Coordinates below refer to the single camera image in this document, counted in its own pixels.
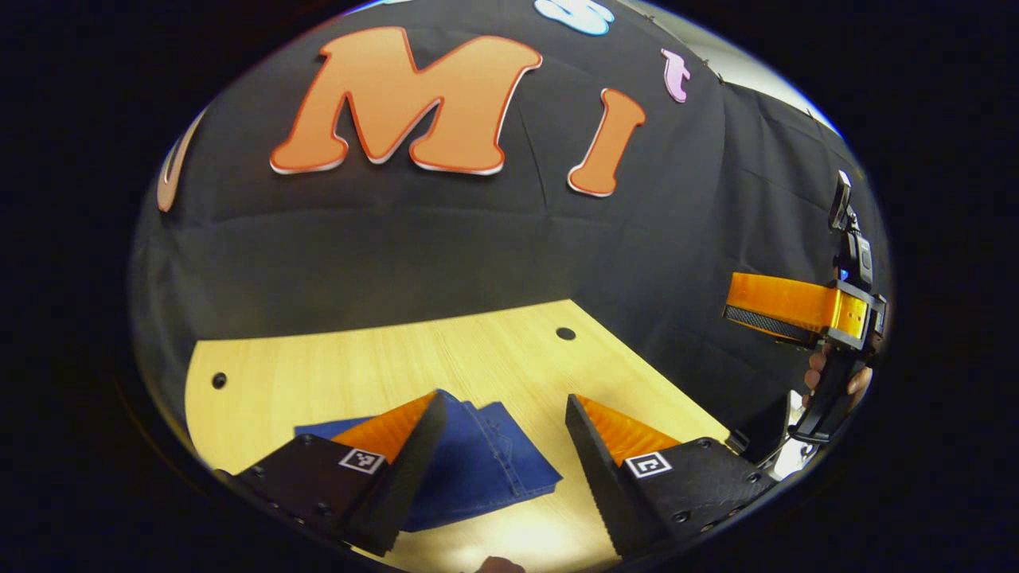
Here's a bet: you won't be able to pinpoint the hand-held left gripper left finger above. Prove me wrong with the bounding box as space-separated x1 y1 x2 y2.
215 390 448 556

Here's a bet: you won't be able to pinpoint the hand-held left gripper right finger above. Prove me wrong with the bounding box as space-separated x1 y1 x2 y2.
565 394 777 558

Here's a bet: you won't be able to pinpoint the blue denim jeans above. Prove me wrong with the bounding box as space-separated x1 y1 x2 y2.
294 390 564 532

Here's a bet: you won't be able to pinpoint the black backdrop cloth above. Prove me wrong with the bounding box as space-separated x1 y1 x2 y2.
131 0 892 446

